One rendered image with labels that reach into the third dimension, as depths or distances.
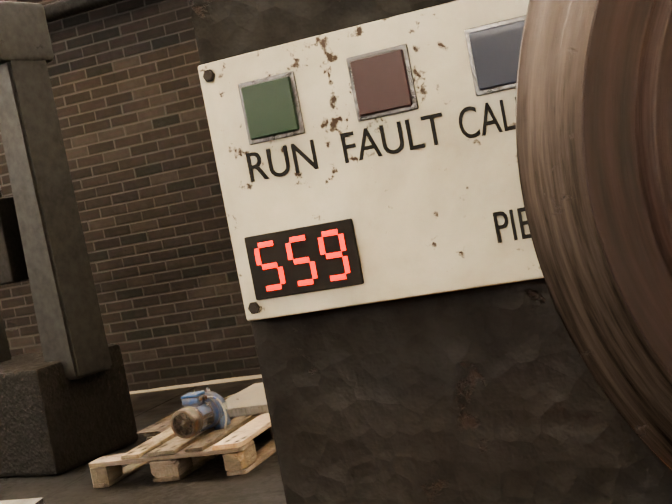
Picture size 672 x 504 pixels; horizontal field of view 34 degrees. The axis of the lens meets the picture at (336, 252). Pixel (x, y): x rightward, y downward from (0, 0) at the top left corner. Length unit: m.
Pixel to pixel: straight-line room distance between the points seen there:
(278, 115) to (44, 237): 5.06
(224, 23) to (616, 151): 0.35
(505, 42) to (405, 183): 0.11
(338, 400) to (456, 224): 0.16
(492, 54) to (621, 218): 0.19
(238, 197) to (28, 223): 5.10
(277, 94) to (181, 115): 6.88
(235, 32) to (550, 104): 0.30
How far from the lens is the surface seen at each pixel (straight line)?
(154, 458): 5.13
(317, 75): 0.73
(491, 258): 0.70
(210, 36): 0.79
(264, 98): 0.74
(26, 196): 5.83
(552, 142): 0.56
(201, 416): 5.13
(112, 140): 7.90
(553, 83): 0.56
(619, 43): 0.53
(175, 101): 7.64
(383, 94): 0.71
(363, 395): 0.77
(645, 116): 0.52
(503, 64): 0.69
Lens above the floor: 1.14
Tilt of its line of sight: 3 degrees down
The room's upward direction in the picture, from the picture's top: 11 degrees counter-clockwise
